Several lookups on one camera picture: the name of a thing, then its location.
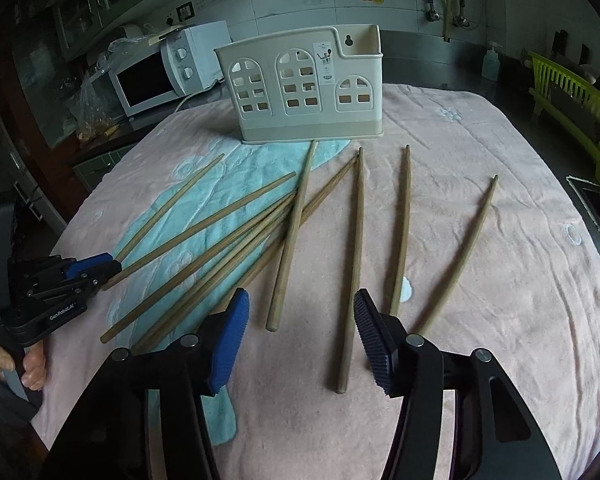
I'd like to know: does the soap dispenser bottle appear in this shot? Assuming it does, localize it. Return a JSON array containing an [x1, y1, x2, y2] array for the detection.
[[481, 41, 502, 82]]

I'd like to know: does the person's left hand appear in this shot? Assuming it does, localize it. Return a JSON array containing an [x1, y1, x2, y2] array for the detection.
[[0, 341, 47, 391]]

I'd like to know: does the pink and teal towel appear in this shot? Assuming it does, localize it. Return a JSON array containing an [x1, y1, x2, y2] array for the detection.
[[33, 84, 600, 479]]

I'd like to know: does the green dish rack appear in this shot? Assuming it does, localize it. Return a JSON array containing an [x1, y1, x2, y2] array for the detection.
[[529, 52, 600, 184]]

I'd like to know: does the plastic bag with food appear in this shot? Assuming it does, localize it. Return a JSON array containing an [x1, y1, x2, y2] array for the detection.
[[76, 72, 125, 144]]

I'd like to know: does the white microwave oven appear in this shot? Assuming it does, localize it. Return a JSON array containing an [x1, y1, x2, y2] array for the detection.
[[108, 21, 232, 117]]

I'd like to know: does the cream plastic utensil holder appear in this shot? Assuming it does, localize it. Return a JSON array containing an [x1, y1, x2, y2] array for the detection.
[[215, 24, 382, 144]]

